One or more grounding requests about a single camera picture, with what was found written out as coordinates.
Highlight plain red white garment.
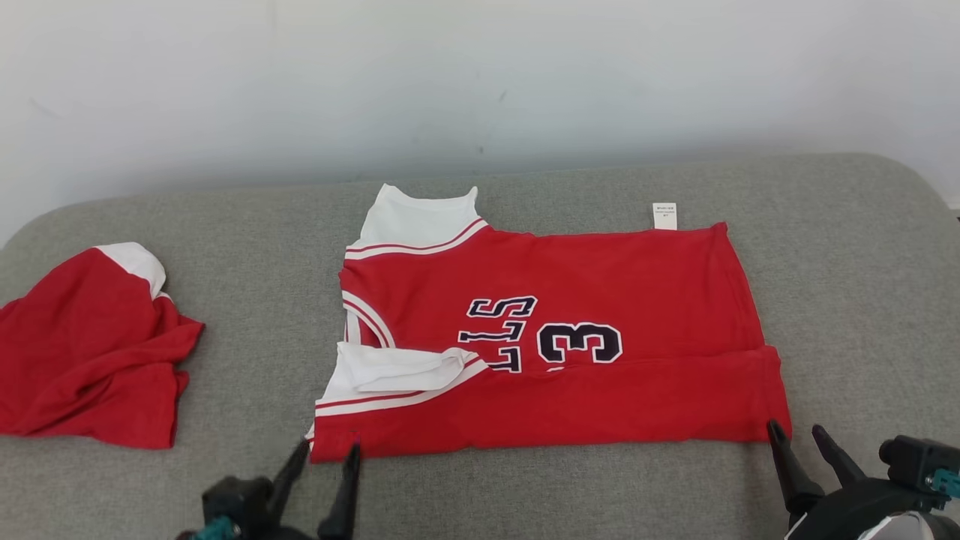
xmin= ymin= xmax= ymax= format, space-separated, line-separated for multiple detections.
xmin=0 ymin=241 xmax=205 ymax=449

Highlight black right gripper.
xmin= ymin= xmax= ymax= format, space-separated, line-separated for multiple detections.
xmin=766 ymin=420 xmax=960 ymax=540

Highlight teal cable connector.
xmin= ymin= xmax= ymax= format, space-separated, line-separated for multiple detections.
xmin=926 ymin=469 xmax=960 ymax=500
xmin=191 ymin=516 xmax=241 ymax=540

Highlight teal right cable connector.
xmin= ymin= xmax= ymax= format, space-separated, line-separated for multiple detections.
xmin=926 ymin=469 xmax=960 ymax=500

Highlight grey fabric sofa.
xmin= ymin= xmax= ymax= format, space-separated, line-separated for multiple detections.
xmin=0 ymin=153 xmax=960 ymax=540

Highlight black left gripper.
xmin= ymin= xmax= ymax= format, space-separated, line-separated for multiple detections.
xmin=176 ymin=440 xmax=362 ymax=540

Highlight teal left cable connector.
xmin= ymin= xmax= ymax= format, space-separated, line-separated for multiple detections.
xmin=191 ymin=516 xmax=241 ymax=540

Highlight red jersey with number print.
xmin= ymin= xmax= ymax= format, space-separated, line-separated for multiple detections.
xmin=307 ymin=184 xmax=794 ymax=464

